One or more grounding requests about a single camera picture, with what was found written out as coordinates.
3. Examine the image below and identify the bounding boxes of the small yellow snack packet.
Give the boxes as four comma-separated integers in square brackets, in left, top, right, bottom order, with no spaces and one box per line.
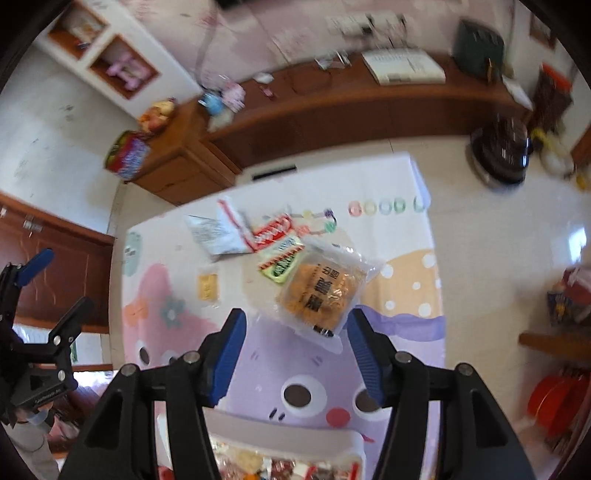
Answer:
[196,272,221,303]

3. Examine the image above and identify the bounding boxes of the black round appliance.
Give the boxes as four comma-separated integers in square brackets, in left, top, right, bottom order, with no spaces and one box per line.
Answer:
[470,115,534,185]

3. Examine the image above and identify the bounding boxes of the wall niche with box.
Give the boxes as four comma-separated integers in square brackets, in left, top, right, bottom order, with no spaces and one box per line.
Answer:
[46,0,112,61]

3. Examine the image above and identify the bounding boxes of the white red striped packet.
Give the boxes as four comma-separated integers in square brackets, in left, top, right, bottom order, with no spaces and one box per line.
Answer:
[216,196,250,241]

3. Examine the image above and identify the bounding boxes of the white plastic container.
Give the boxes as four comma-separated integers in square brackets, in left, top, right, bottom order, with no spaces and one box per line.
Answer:
[157,413,370,480]

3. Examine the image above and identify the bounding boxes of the wooden cabinet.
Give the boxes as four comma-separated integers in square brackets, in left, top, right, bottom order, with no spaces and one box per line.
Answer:
[127,51,536,206]

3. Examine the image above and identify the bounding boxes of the red round basin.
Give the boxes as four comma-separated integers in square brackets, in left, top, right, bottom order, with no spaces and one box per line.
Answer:
[526,374,587,437]

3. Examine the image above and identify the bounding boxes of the wooden shelf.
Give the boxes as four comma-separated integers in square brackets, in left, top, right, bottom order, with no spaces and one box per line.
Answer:
[518,330,591,363]

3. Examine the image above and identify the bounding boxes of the red round tin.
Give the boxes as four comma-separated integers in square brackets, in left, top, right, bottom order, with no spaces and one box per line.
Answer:
[104,130,151,181]

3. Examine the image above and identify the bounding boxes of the white silver snack bag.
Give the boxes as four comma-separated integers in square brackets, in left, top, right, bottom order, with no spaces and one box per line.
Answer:
[185,213,250,256]

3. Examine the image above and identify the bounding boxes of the pink packet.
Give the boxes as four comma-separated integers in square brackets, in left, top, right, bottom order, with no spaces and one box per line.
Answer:
[222,83,246,112]

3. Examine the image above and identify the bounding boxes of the green red snack packet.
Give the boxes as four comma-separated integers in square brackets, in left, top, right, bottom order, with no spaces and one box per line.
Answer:
[256,235,305,286]

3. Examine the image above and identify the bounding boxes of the red white snack packet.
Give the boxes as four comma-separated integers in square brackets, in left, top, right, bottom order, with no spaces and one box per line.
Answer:
[240,213,296,252]

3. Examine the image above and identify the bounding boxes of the white wall sockets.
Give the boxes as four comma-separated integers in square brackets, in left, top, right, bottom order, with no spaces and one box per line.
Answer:
[325,14,407,38]

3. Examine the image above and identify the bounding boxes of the wooden door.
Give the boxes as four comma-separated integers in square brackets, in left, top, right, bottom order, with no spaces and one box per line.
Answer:
[0,191,116,333]

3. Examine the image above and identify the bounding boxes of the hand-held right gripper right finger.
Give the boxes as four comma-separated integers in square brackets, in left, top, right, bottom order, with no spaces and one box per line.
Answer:
[346,308,539,480]

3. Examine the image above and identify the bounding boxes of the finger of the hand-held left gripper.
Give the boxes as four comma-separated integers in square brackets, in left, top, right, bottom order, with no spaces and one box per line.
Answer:
[0,248,55,315]
[46,295,95,365]

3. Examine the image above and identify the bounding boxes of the wall niche with pink dumbbells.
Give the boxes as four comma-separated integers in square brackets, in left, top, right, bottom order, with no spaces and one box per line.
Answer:
[90,34,160,100]

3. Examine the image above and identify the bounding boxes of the person's left forearm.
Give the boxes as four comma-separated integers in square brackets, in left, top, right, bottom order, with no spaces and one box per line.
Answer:
[4,408,61,480]

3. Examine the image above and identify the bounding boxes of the white flat device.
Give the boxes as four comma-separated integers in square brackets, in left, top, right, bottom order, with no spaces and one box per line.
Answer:
[361,48,446,86]

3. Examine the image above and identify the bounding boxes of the clear packet with brown cake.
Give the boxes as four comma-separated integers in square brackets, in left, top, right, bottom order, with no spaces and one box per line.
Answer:
[242,240,384,342]

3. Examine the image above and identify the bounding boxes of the fruit bowl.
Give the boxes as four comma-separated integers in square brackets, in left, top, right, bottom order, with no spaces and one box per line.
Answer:
[139,99,178,134]

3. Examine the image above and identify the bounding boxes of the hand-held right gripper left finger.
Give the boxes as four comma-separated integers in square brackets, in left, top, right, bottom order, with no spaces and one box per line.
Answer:
[58,308,247,480]

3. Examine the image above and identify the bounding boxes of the red black box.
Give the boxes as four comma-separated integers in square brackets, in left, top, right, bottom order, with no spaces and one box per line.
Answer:
[531,62,573,132]

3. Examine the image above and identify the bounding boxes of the pile of packed snacks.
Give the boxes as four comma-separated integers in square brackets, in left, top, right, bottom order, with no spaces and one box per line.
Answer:
[208,443,361,480]

